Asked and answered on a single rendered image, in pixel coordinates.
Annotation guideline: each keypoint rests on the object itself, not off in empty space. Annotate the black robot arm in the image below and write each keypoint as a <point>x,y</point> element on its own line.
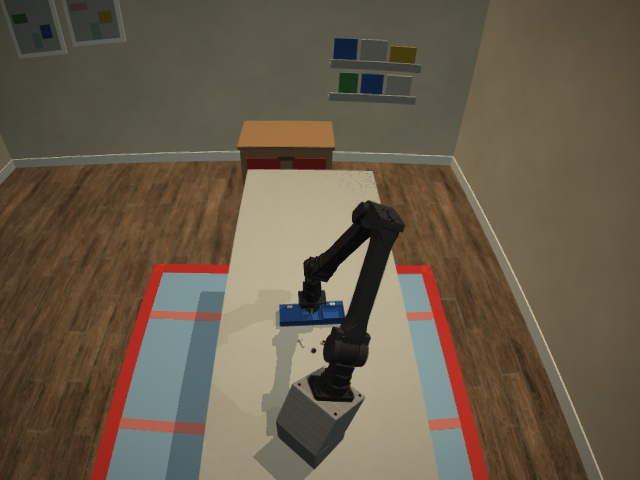
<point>382,226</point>

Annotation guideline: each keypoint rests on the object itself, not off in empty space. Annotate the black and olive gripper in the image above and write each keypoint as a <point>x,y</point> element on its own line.
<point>311,300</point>

